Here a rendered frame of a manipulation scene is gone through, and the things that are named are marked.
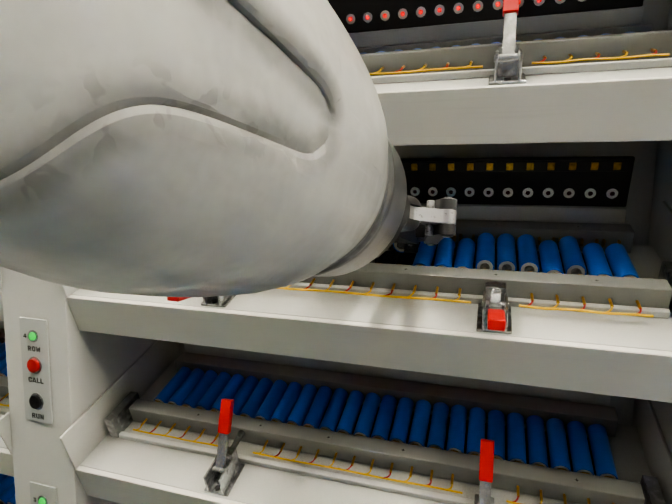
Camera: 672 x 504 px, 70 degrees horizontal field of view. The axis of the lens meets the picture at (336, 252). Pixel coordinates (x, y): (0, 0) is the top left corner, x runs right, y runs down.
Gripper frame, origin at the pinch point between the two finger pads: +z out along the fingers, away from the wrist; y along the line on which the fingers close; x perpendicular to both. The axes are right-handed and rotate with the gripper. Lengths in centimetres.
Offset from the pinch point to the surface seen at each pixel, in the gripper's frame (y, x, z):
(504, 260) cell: -10.0, 1.9, 3.8
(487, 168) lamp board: -7.9, -8.3, 8.5
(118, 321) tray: 29.1, 10.9, -3.1
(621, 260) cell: -20.3, 1.3, 4.8
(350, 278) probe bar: 4.3, 4.6, 0.0
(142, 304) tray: 25.2, 8.7, -4.2
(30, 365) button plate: 40.3, 16.9, -3.6
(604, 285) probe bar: -17.9, 3.7, -0.3
